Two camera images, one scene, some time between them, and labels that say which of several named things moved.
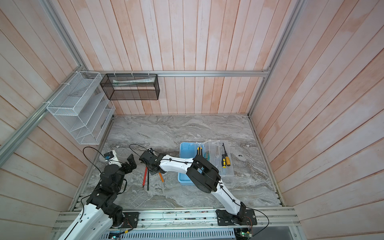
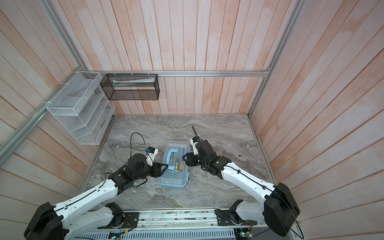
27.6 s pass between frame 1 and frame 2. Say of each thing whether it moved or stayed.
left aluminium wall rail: stayed
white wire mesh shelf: stayed
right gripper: moved
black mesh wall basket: stayed
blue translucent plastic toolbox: moved
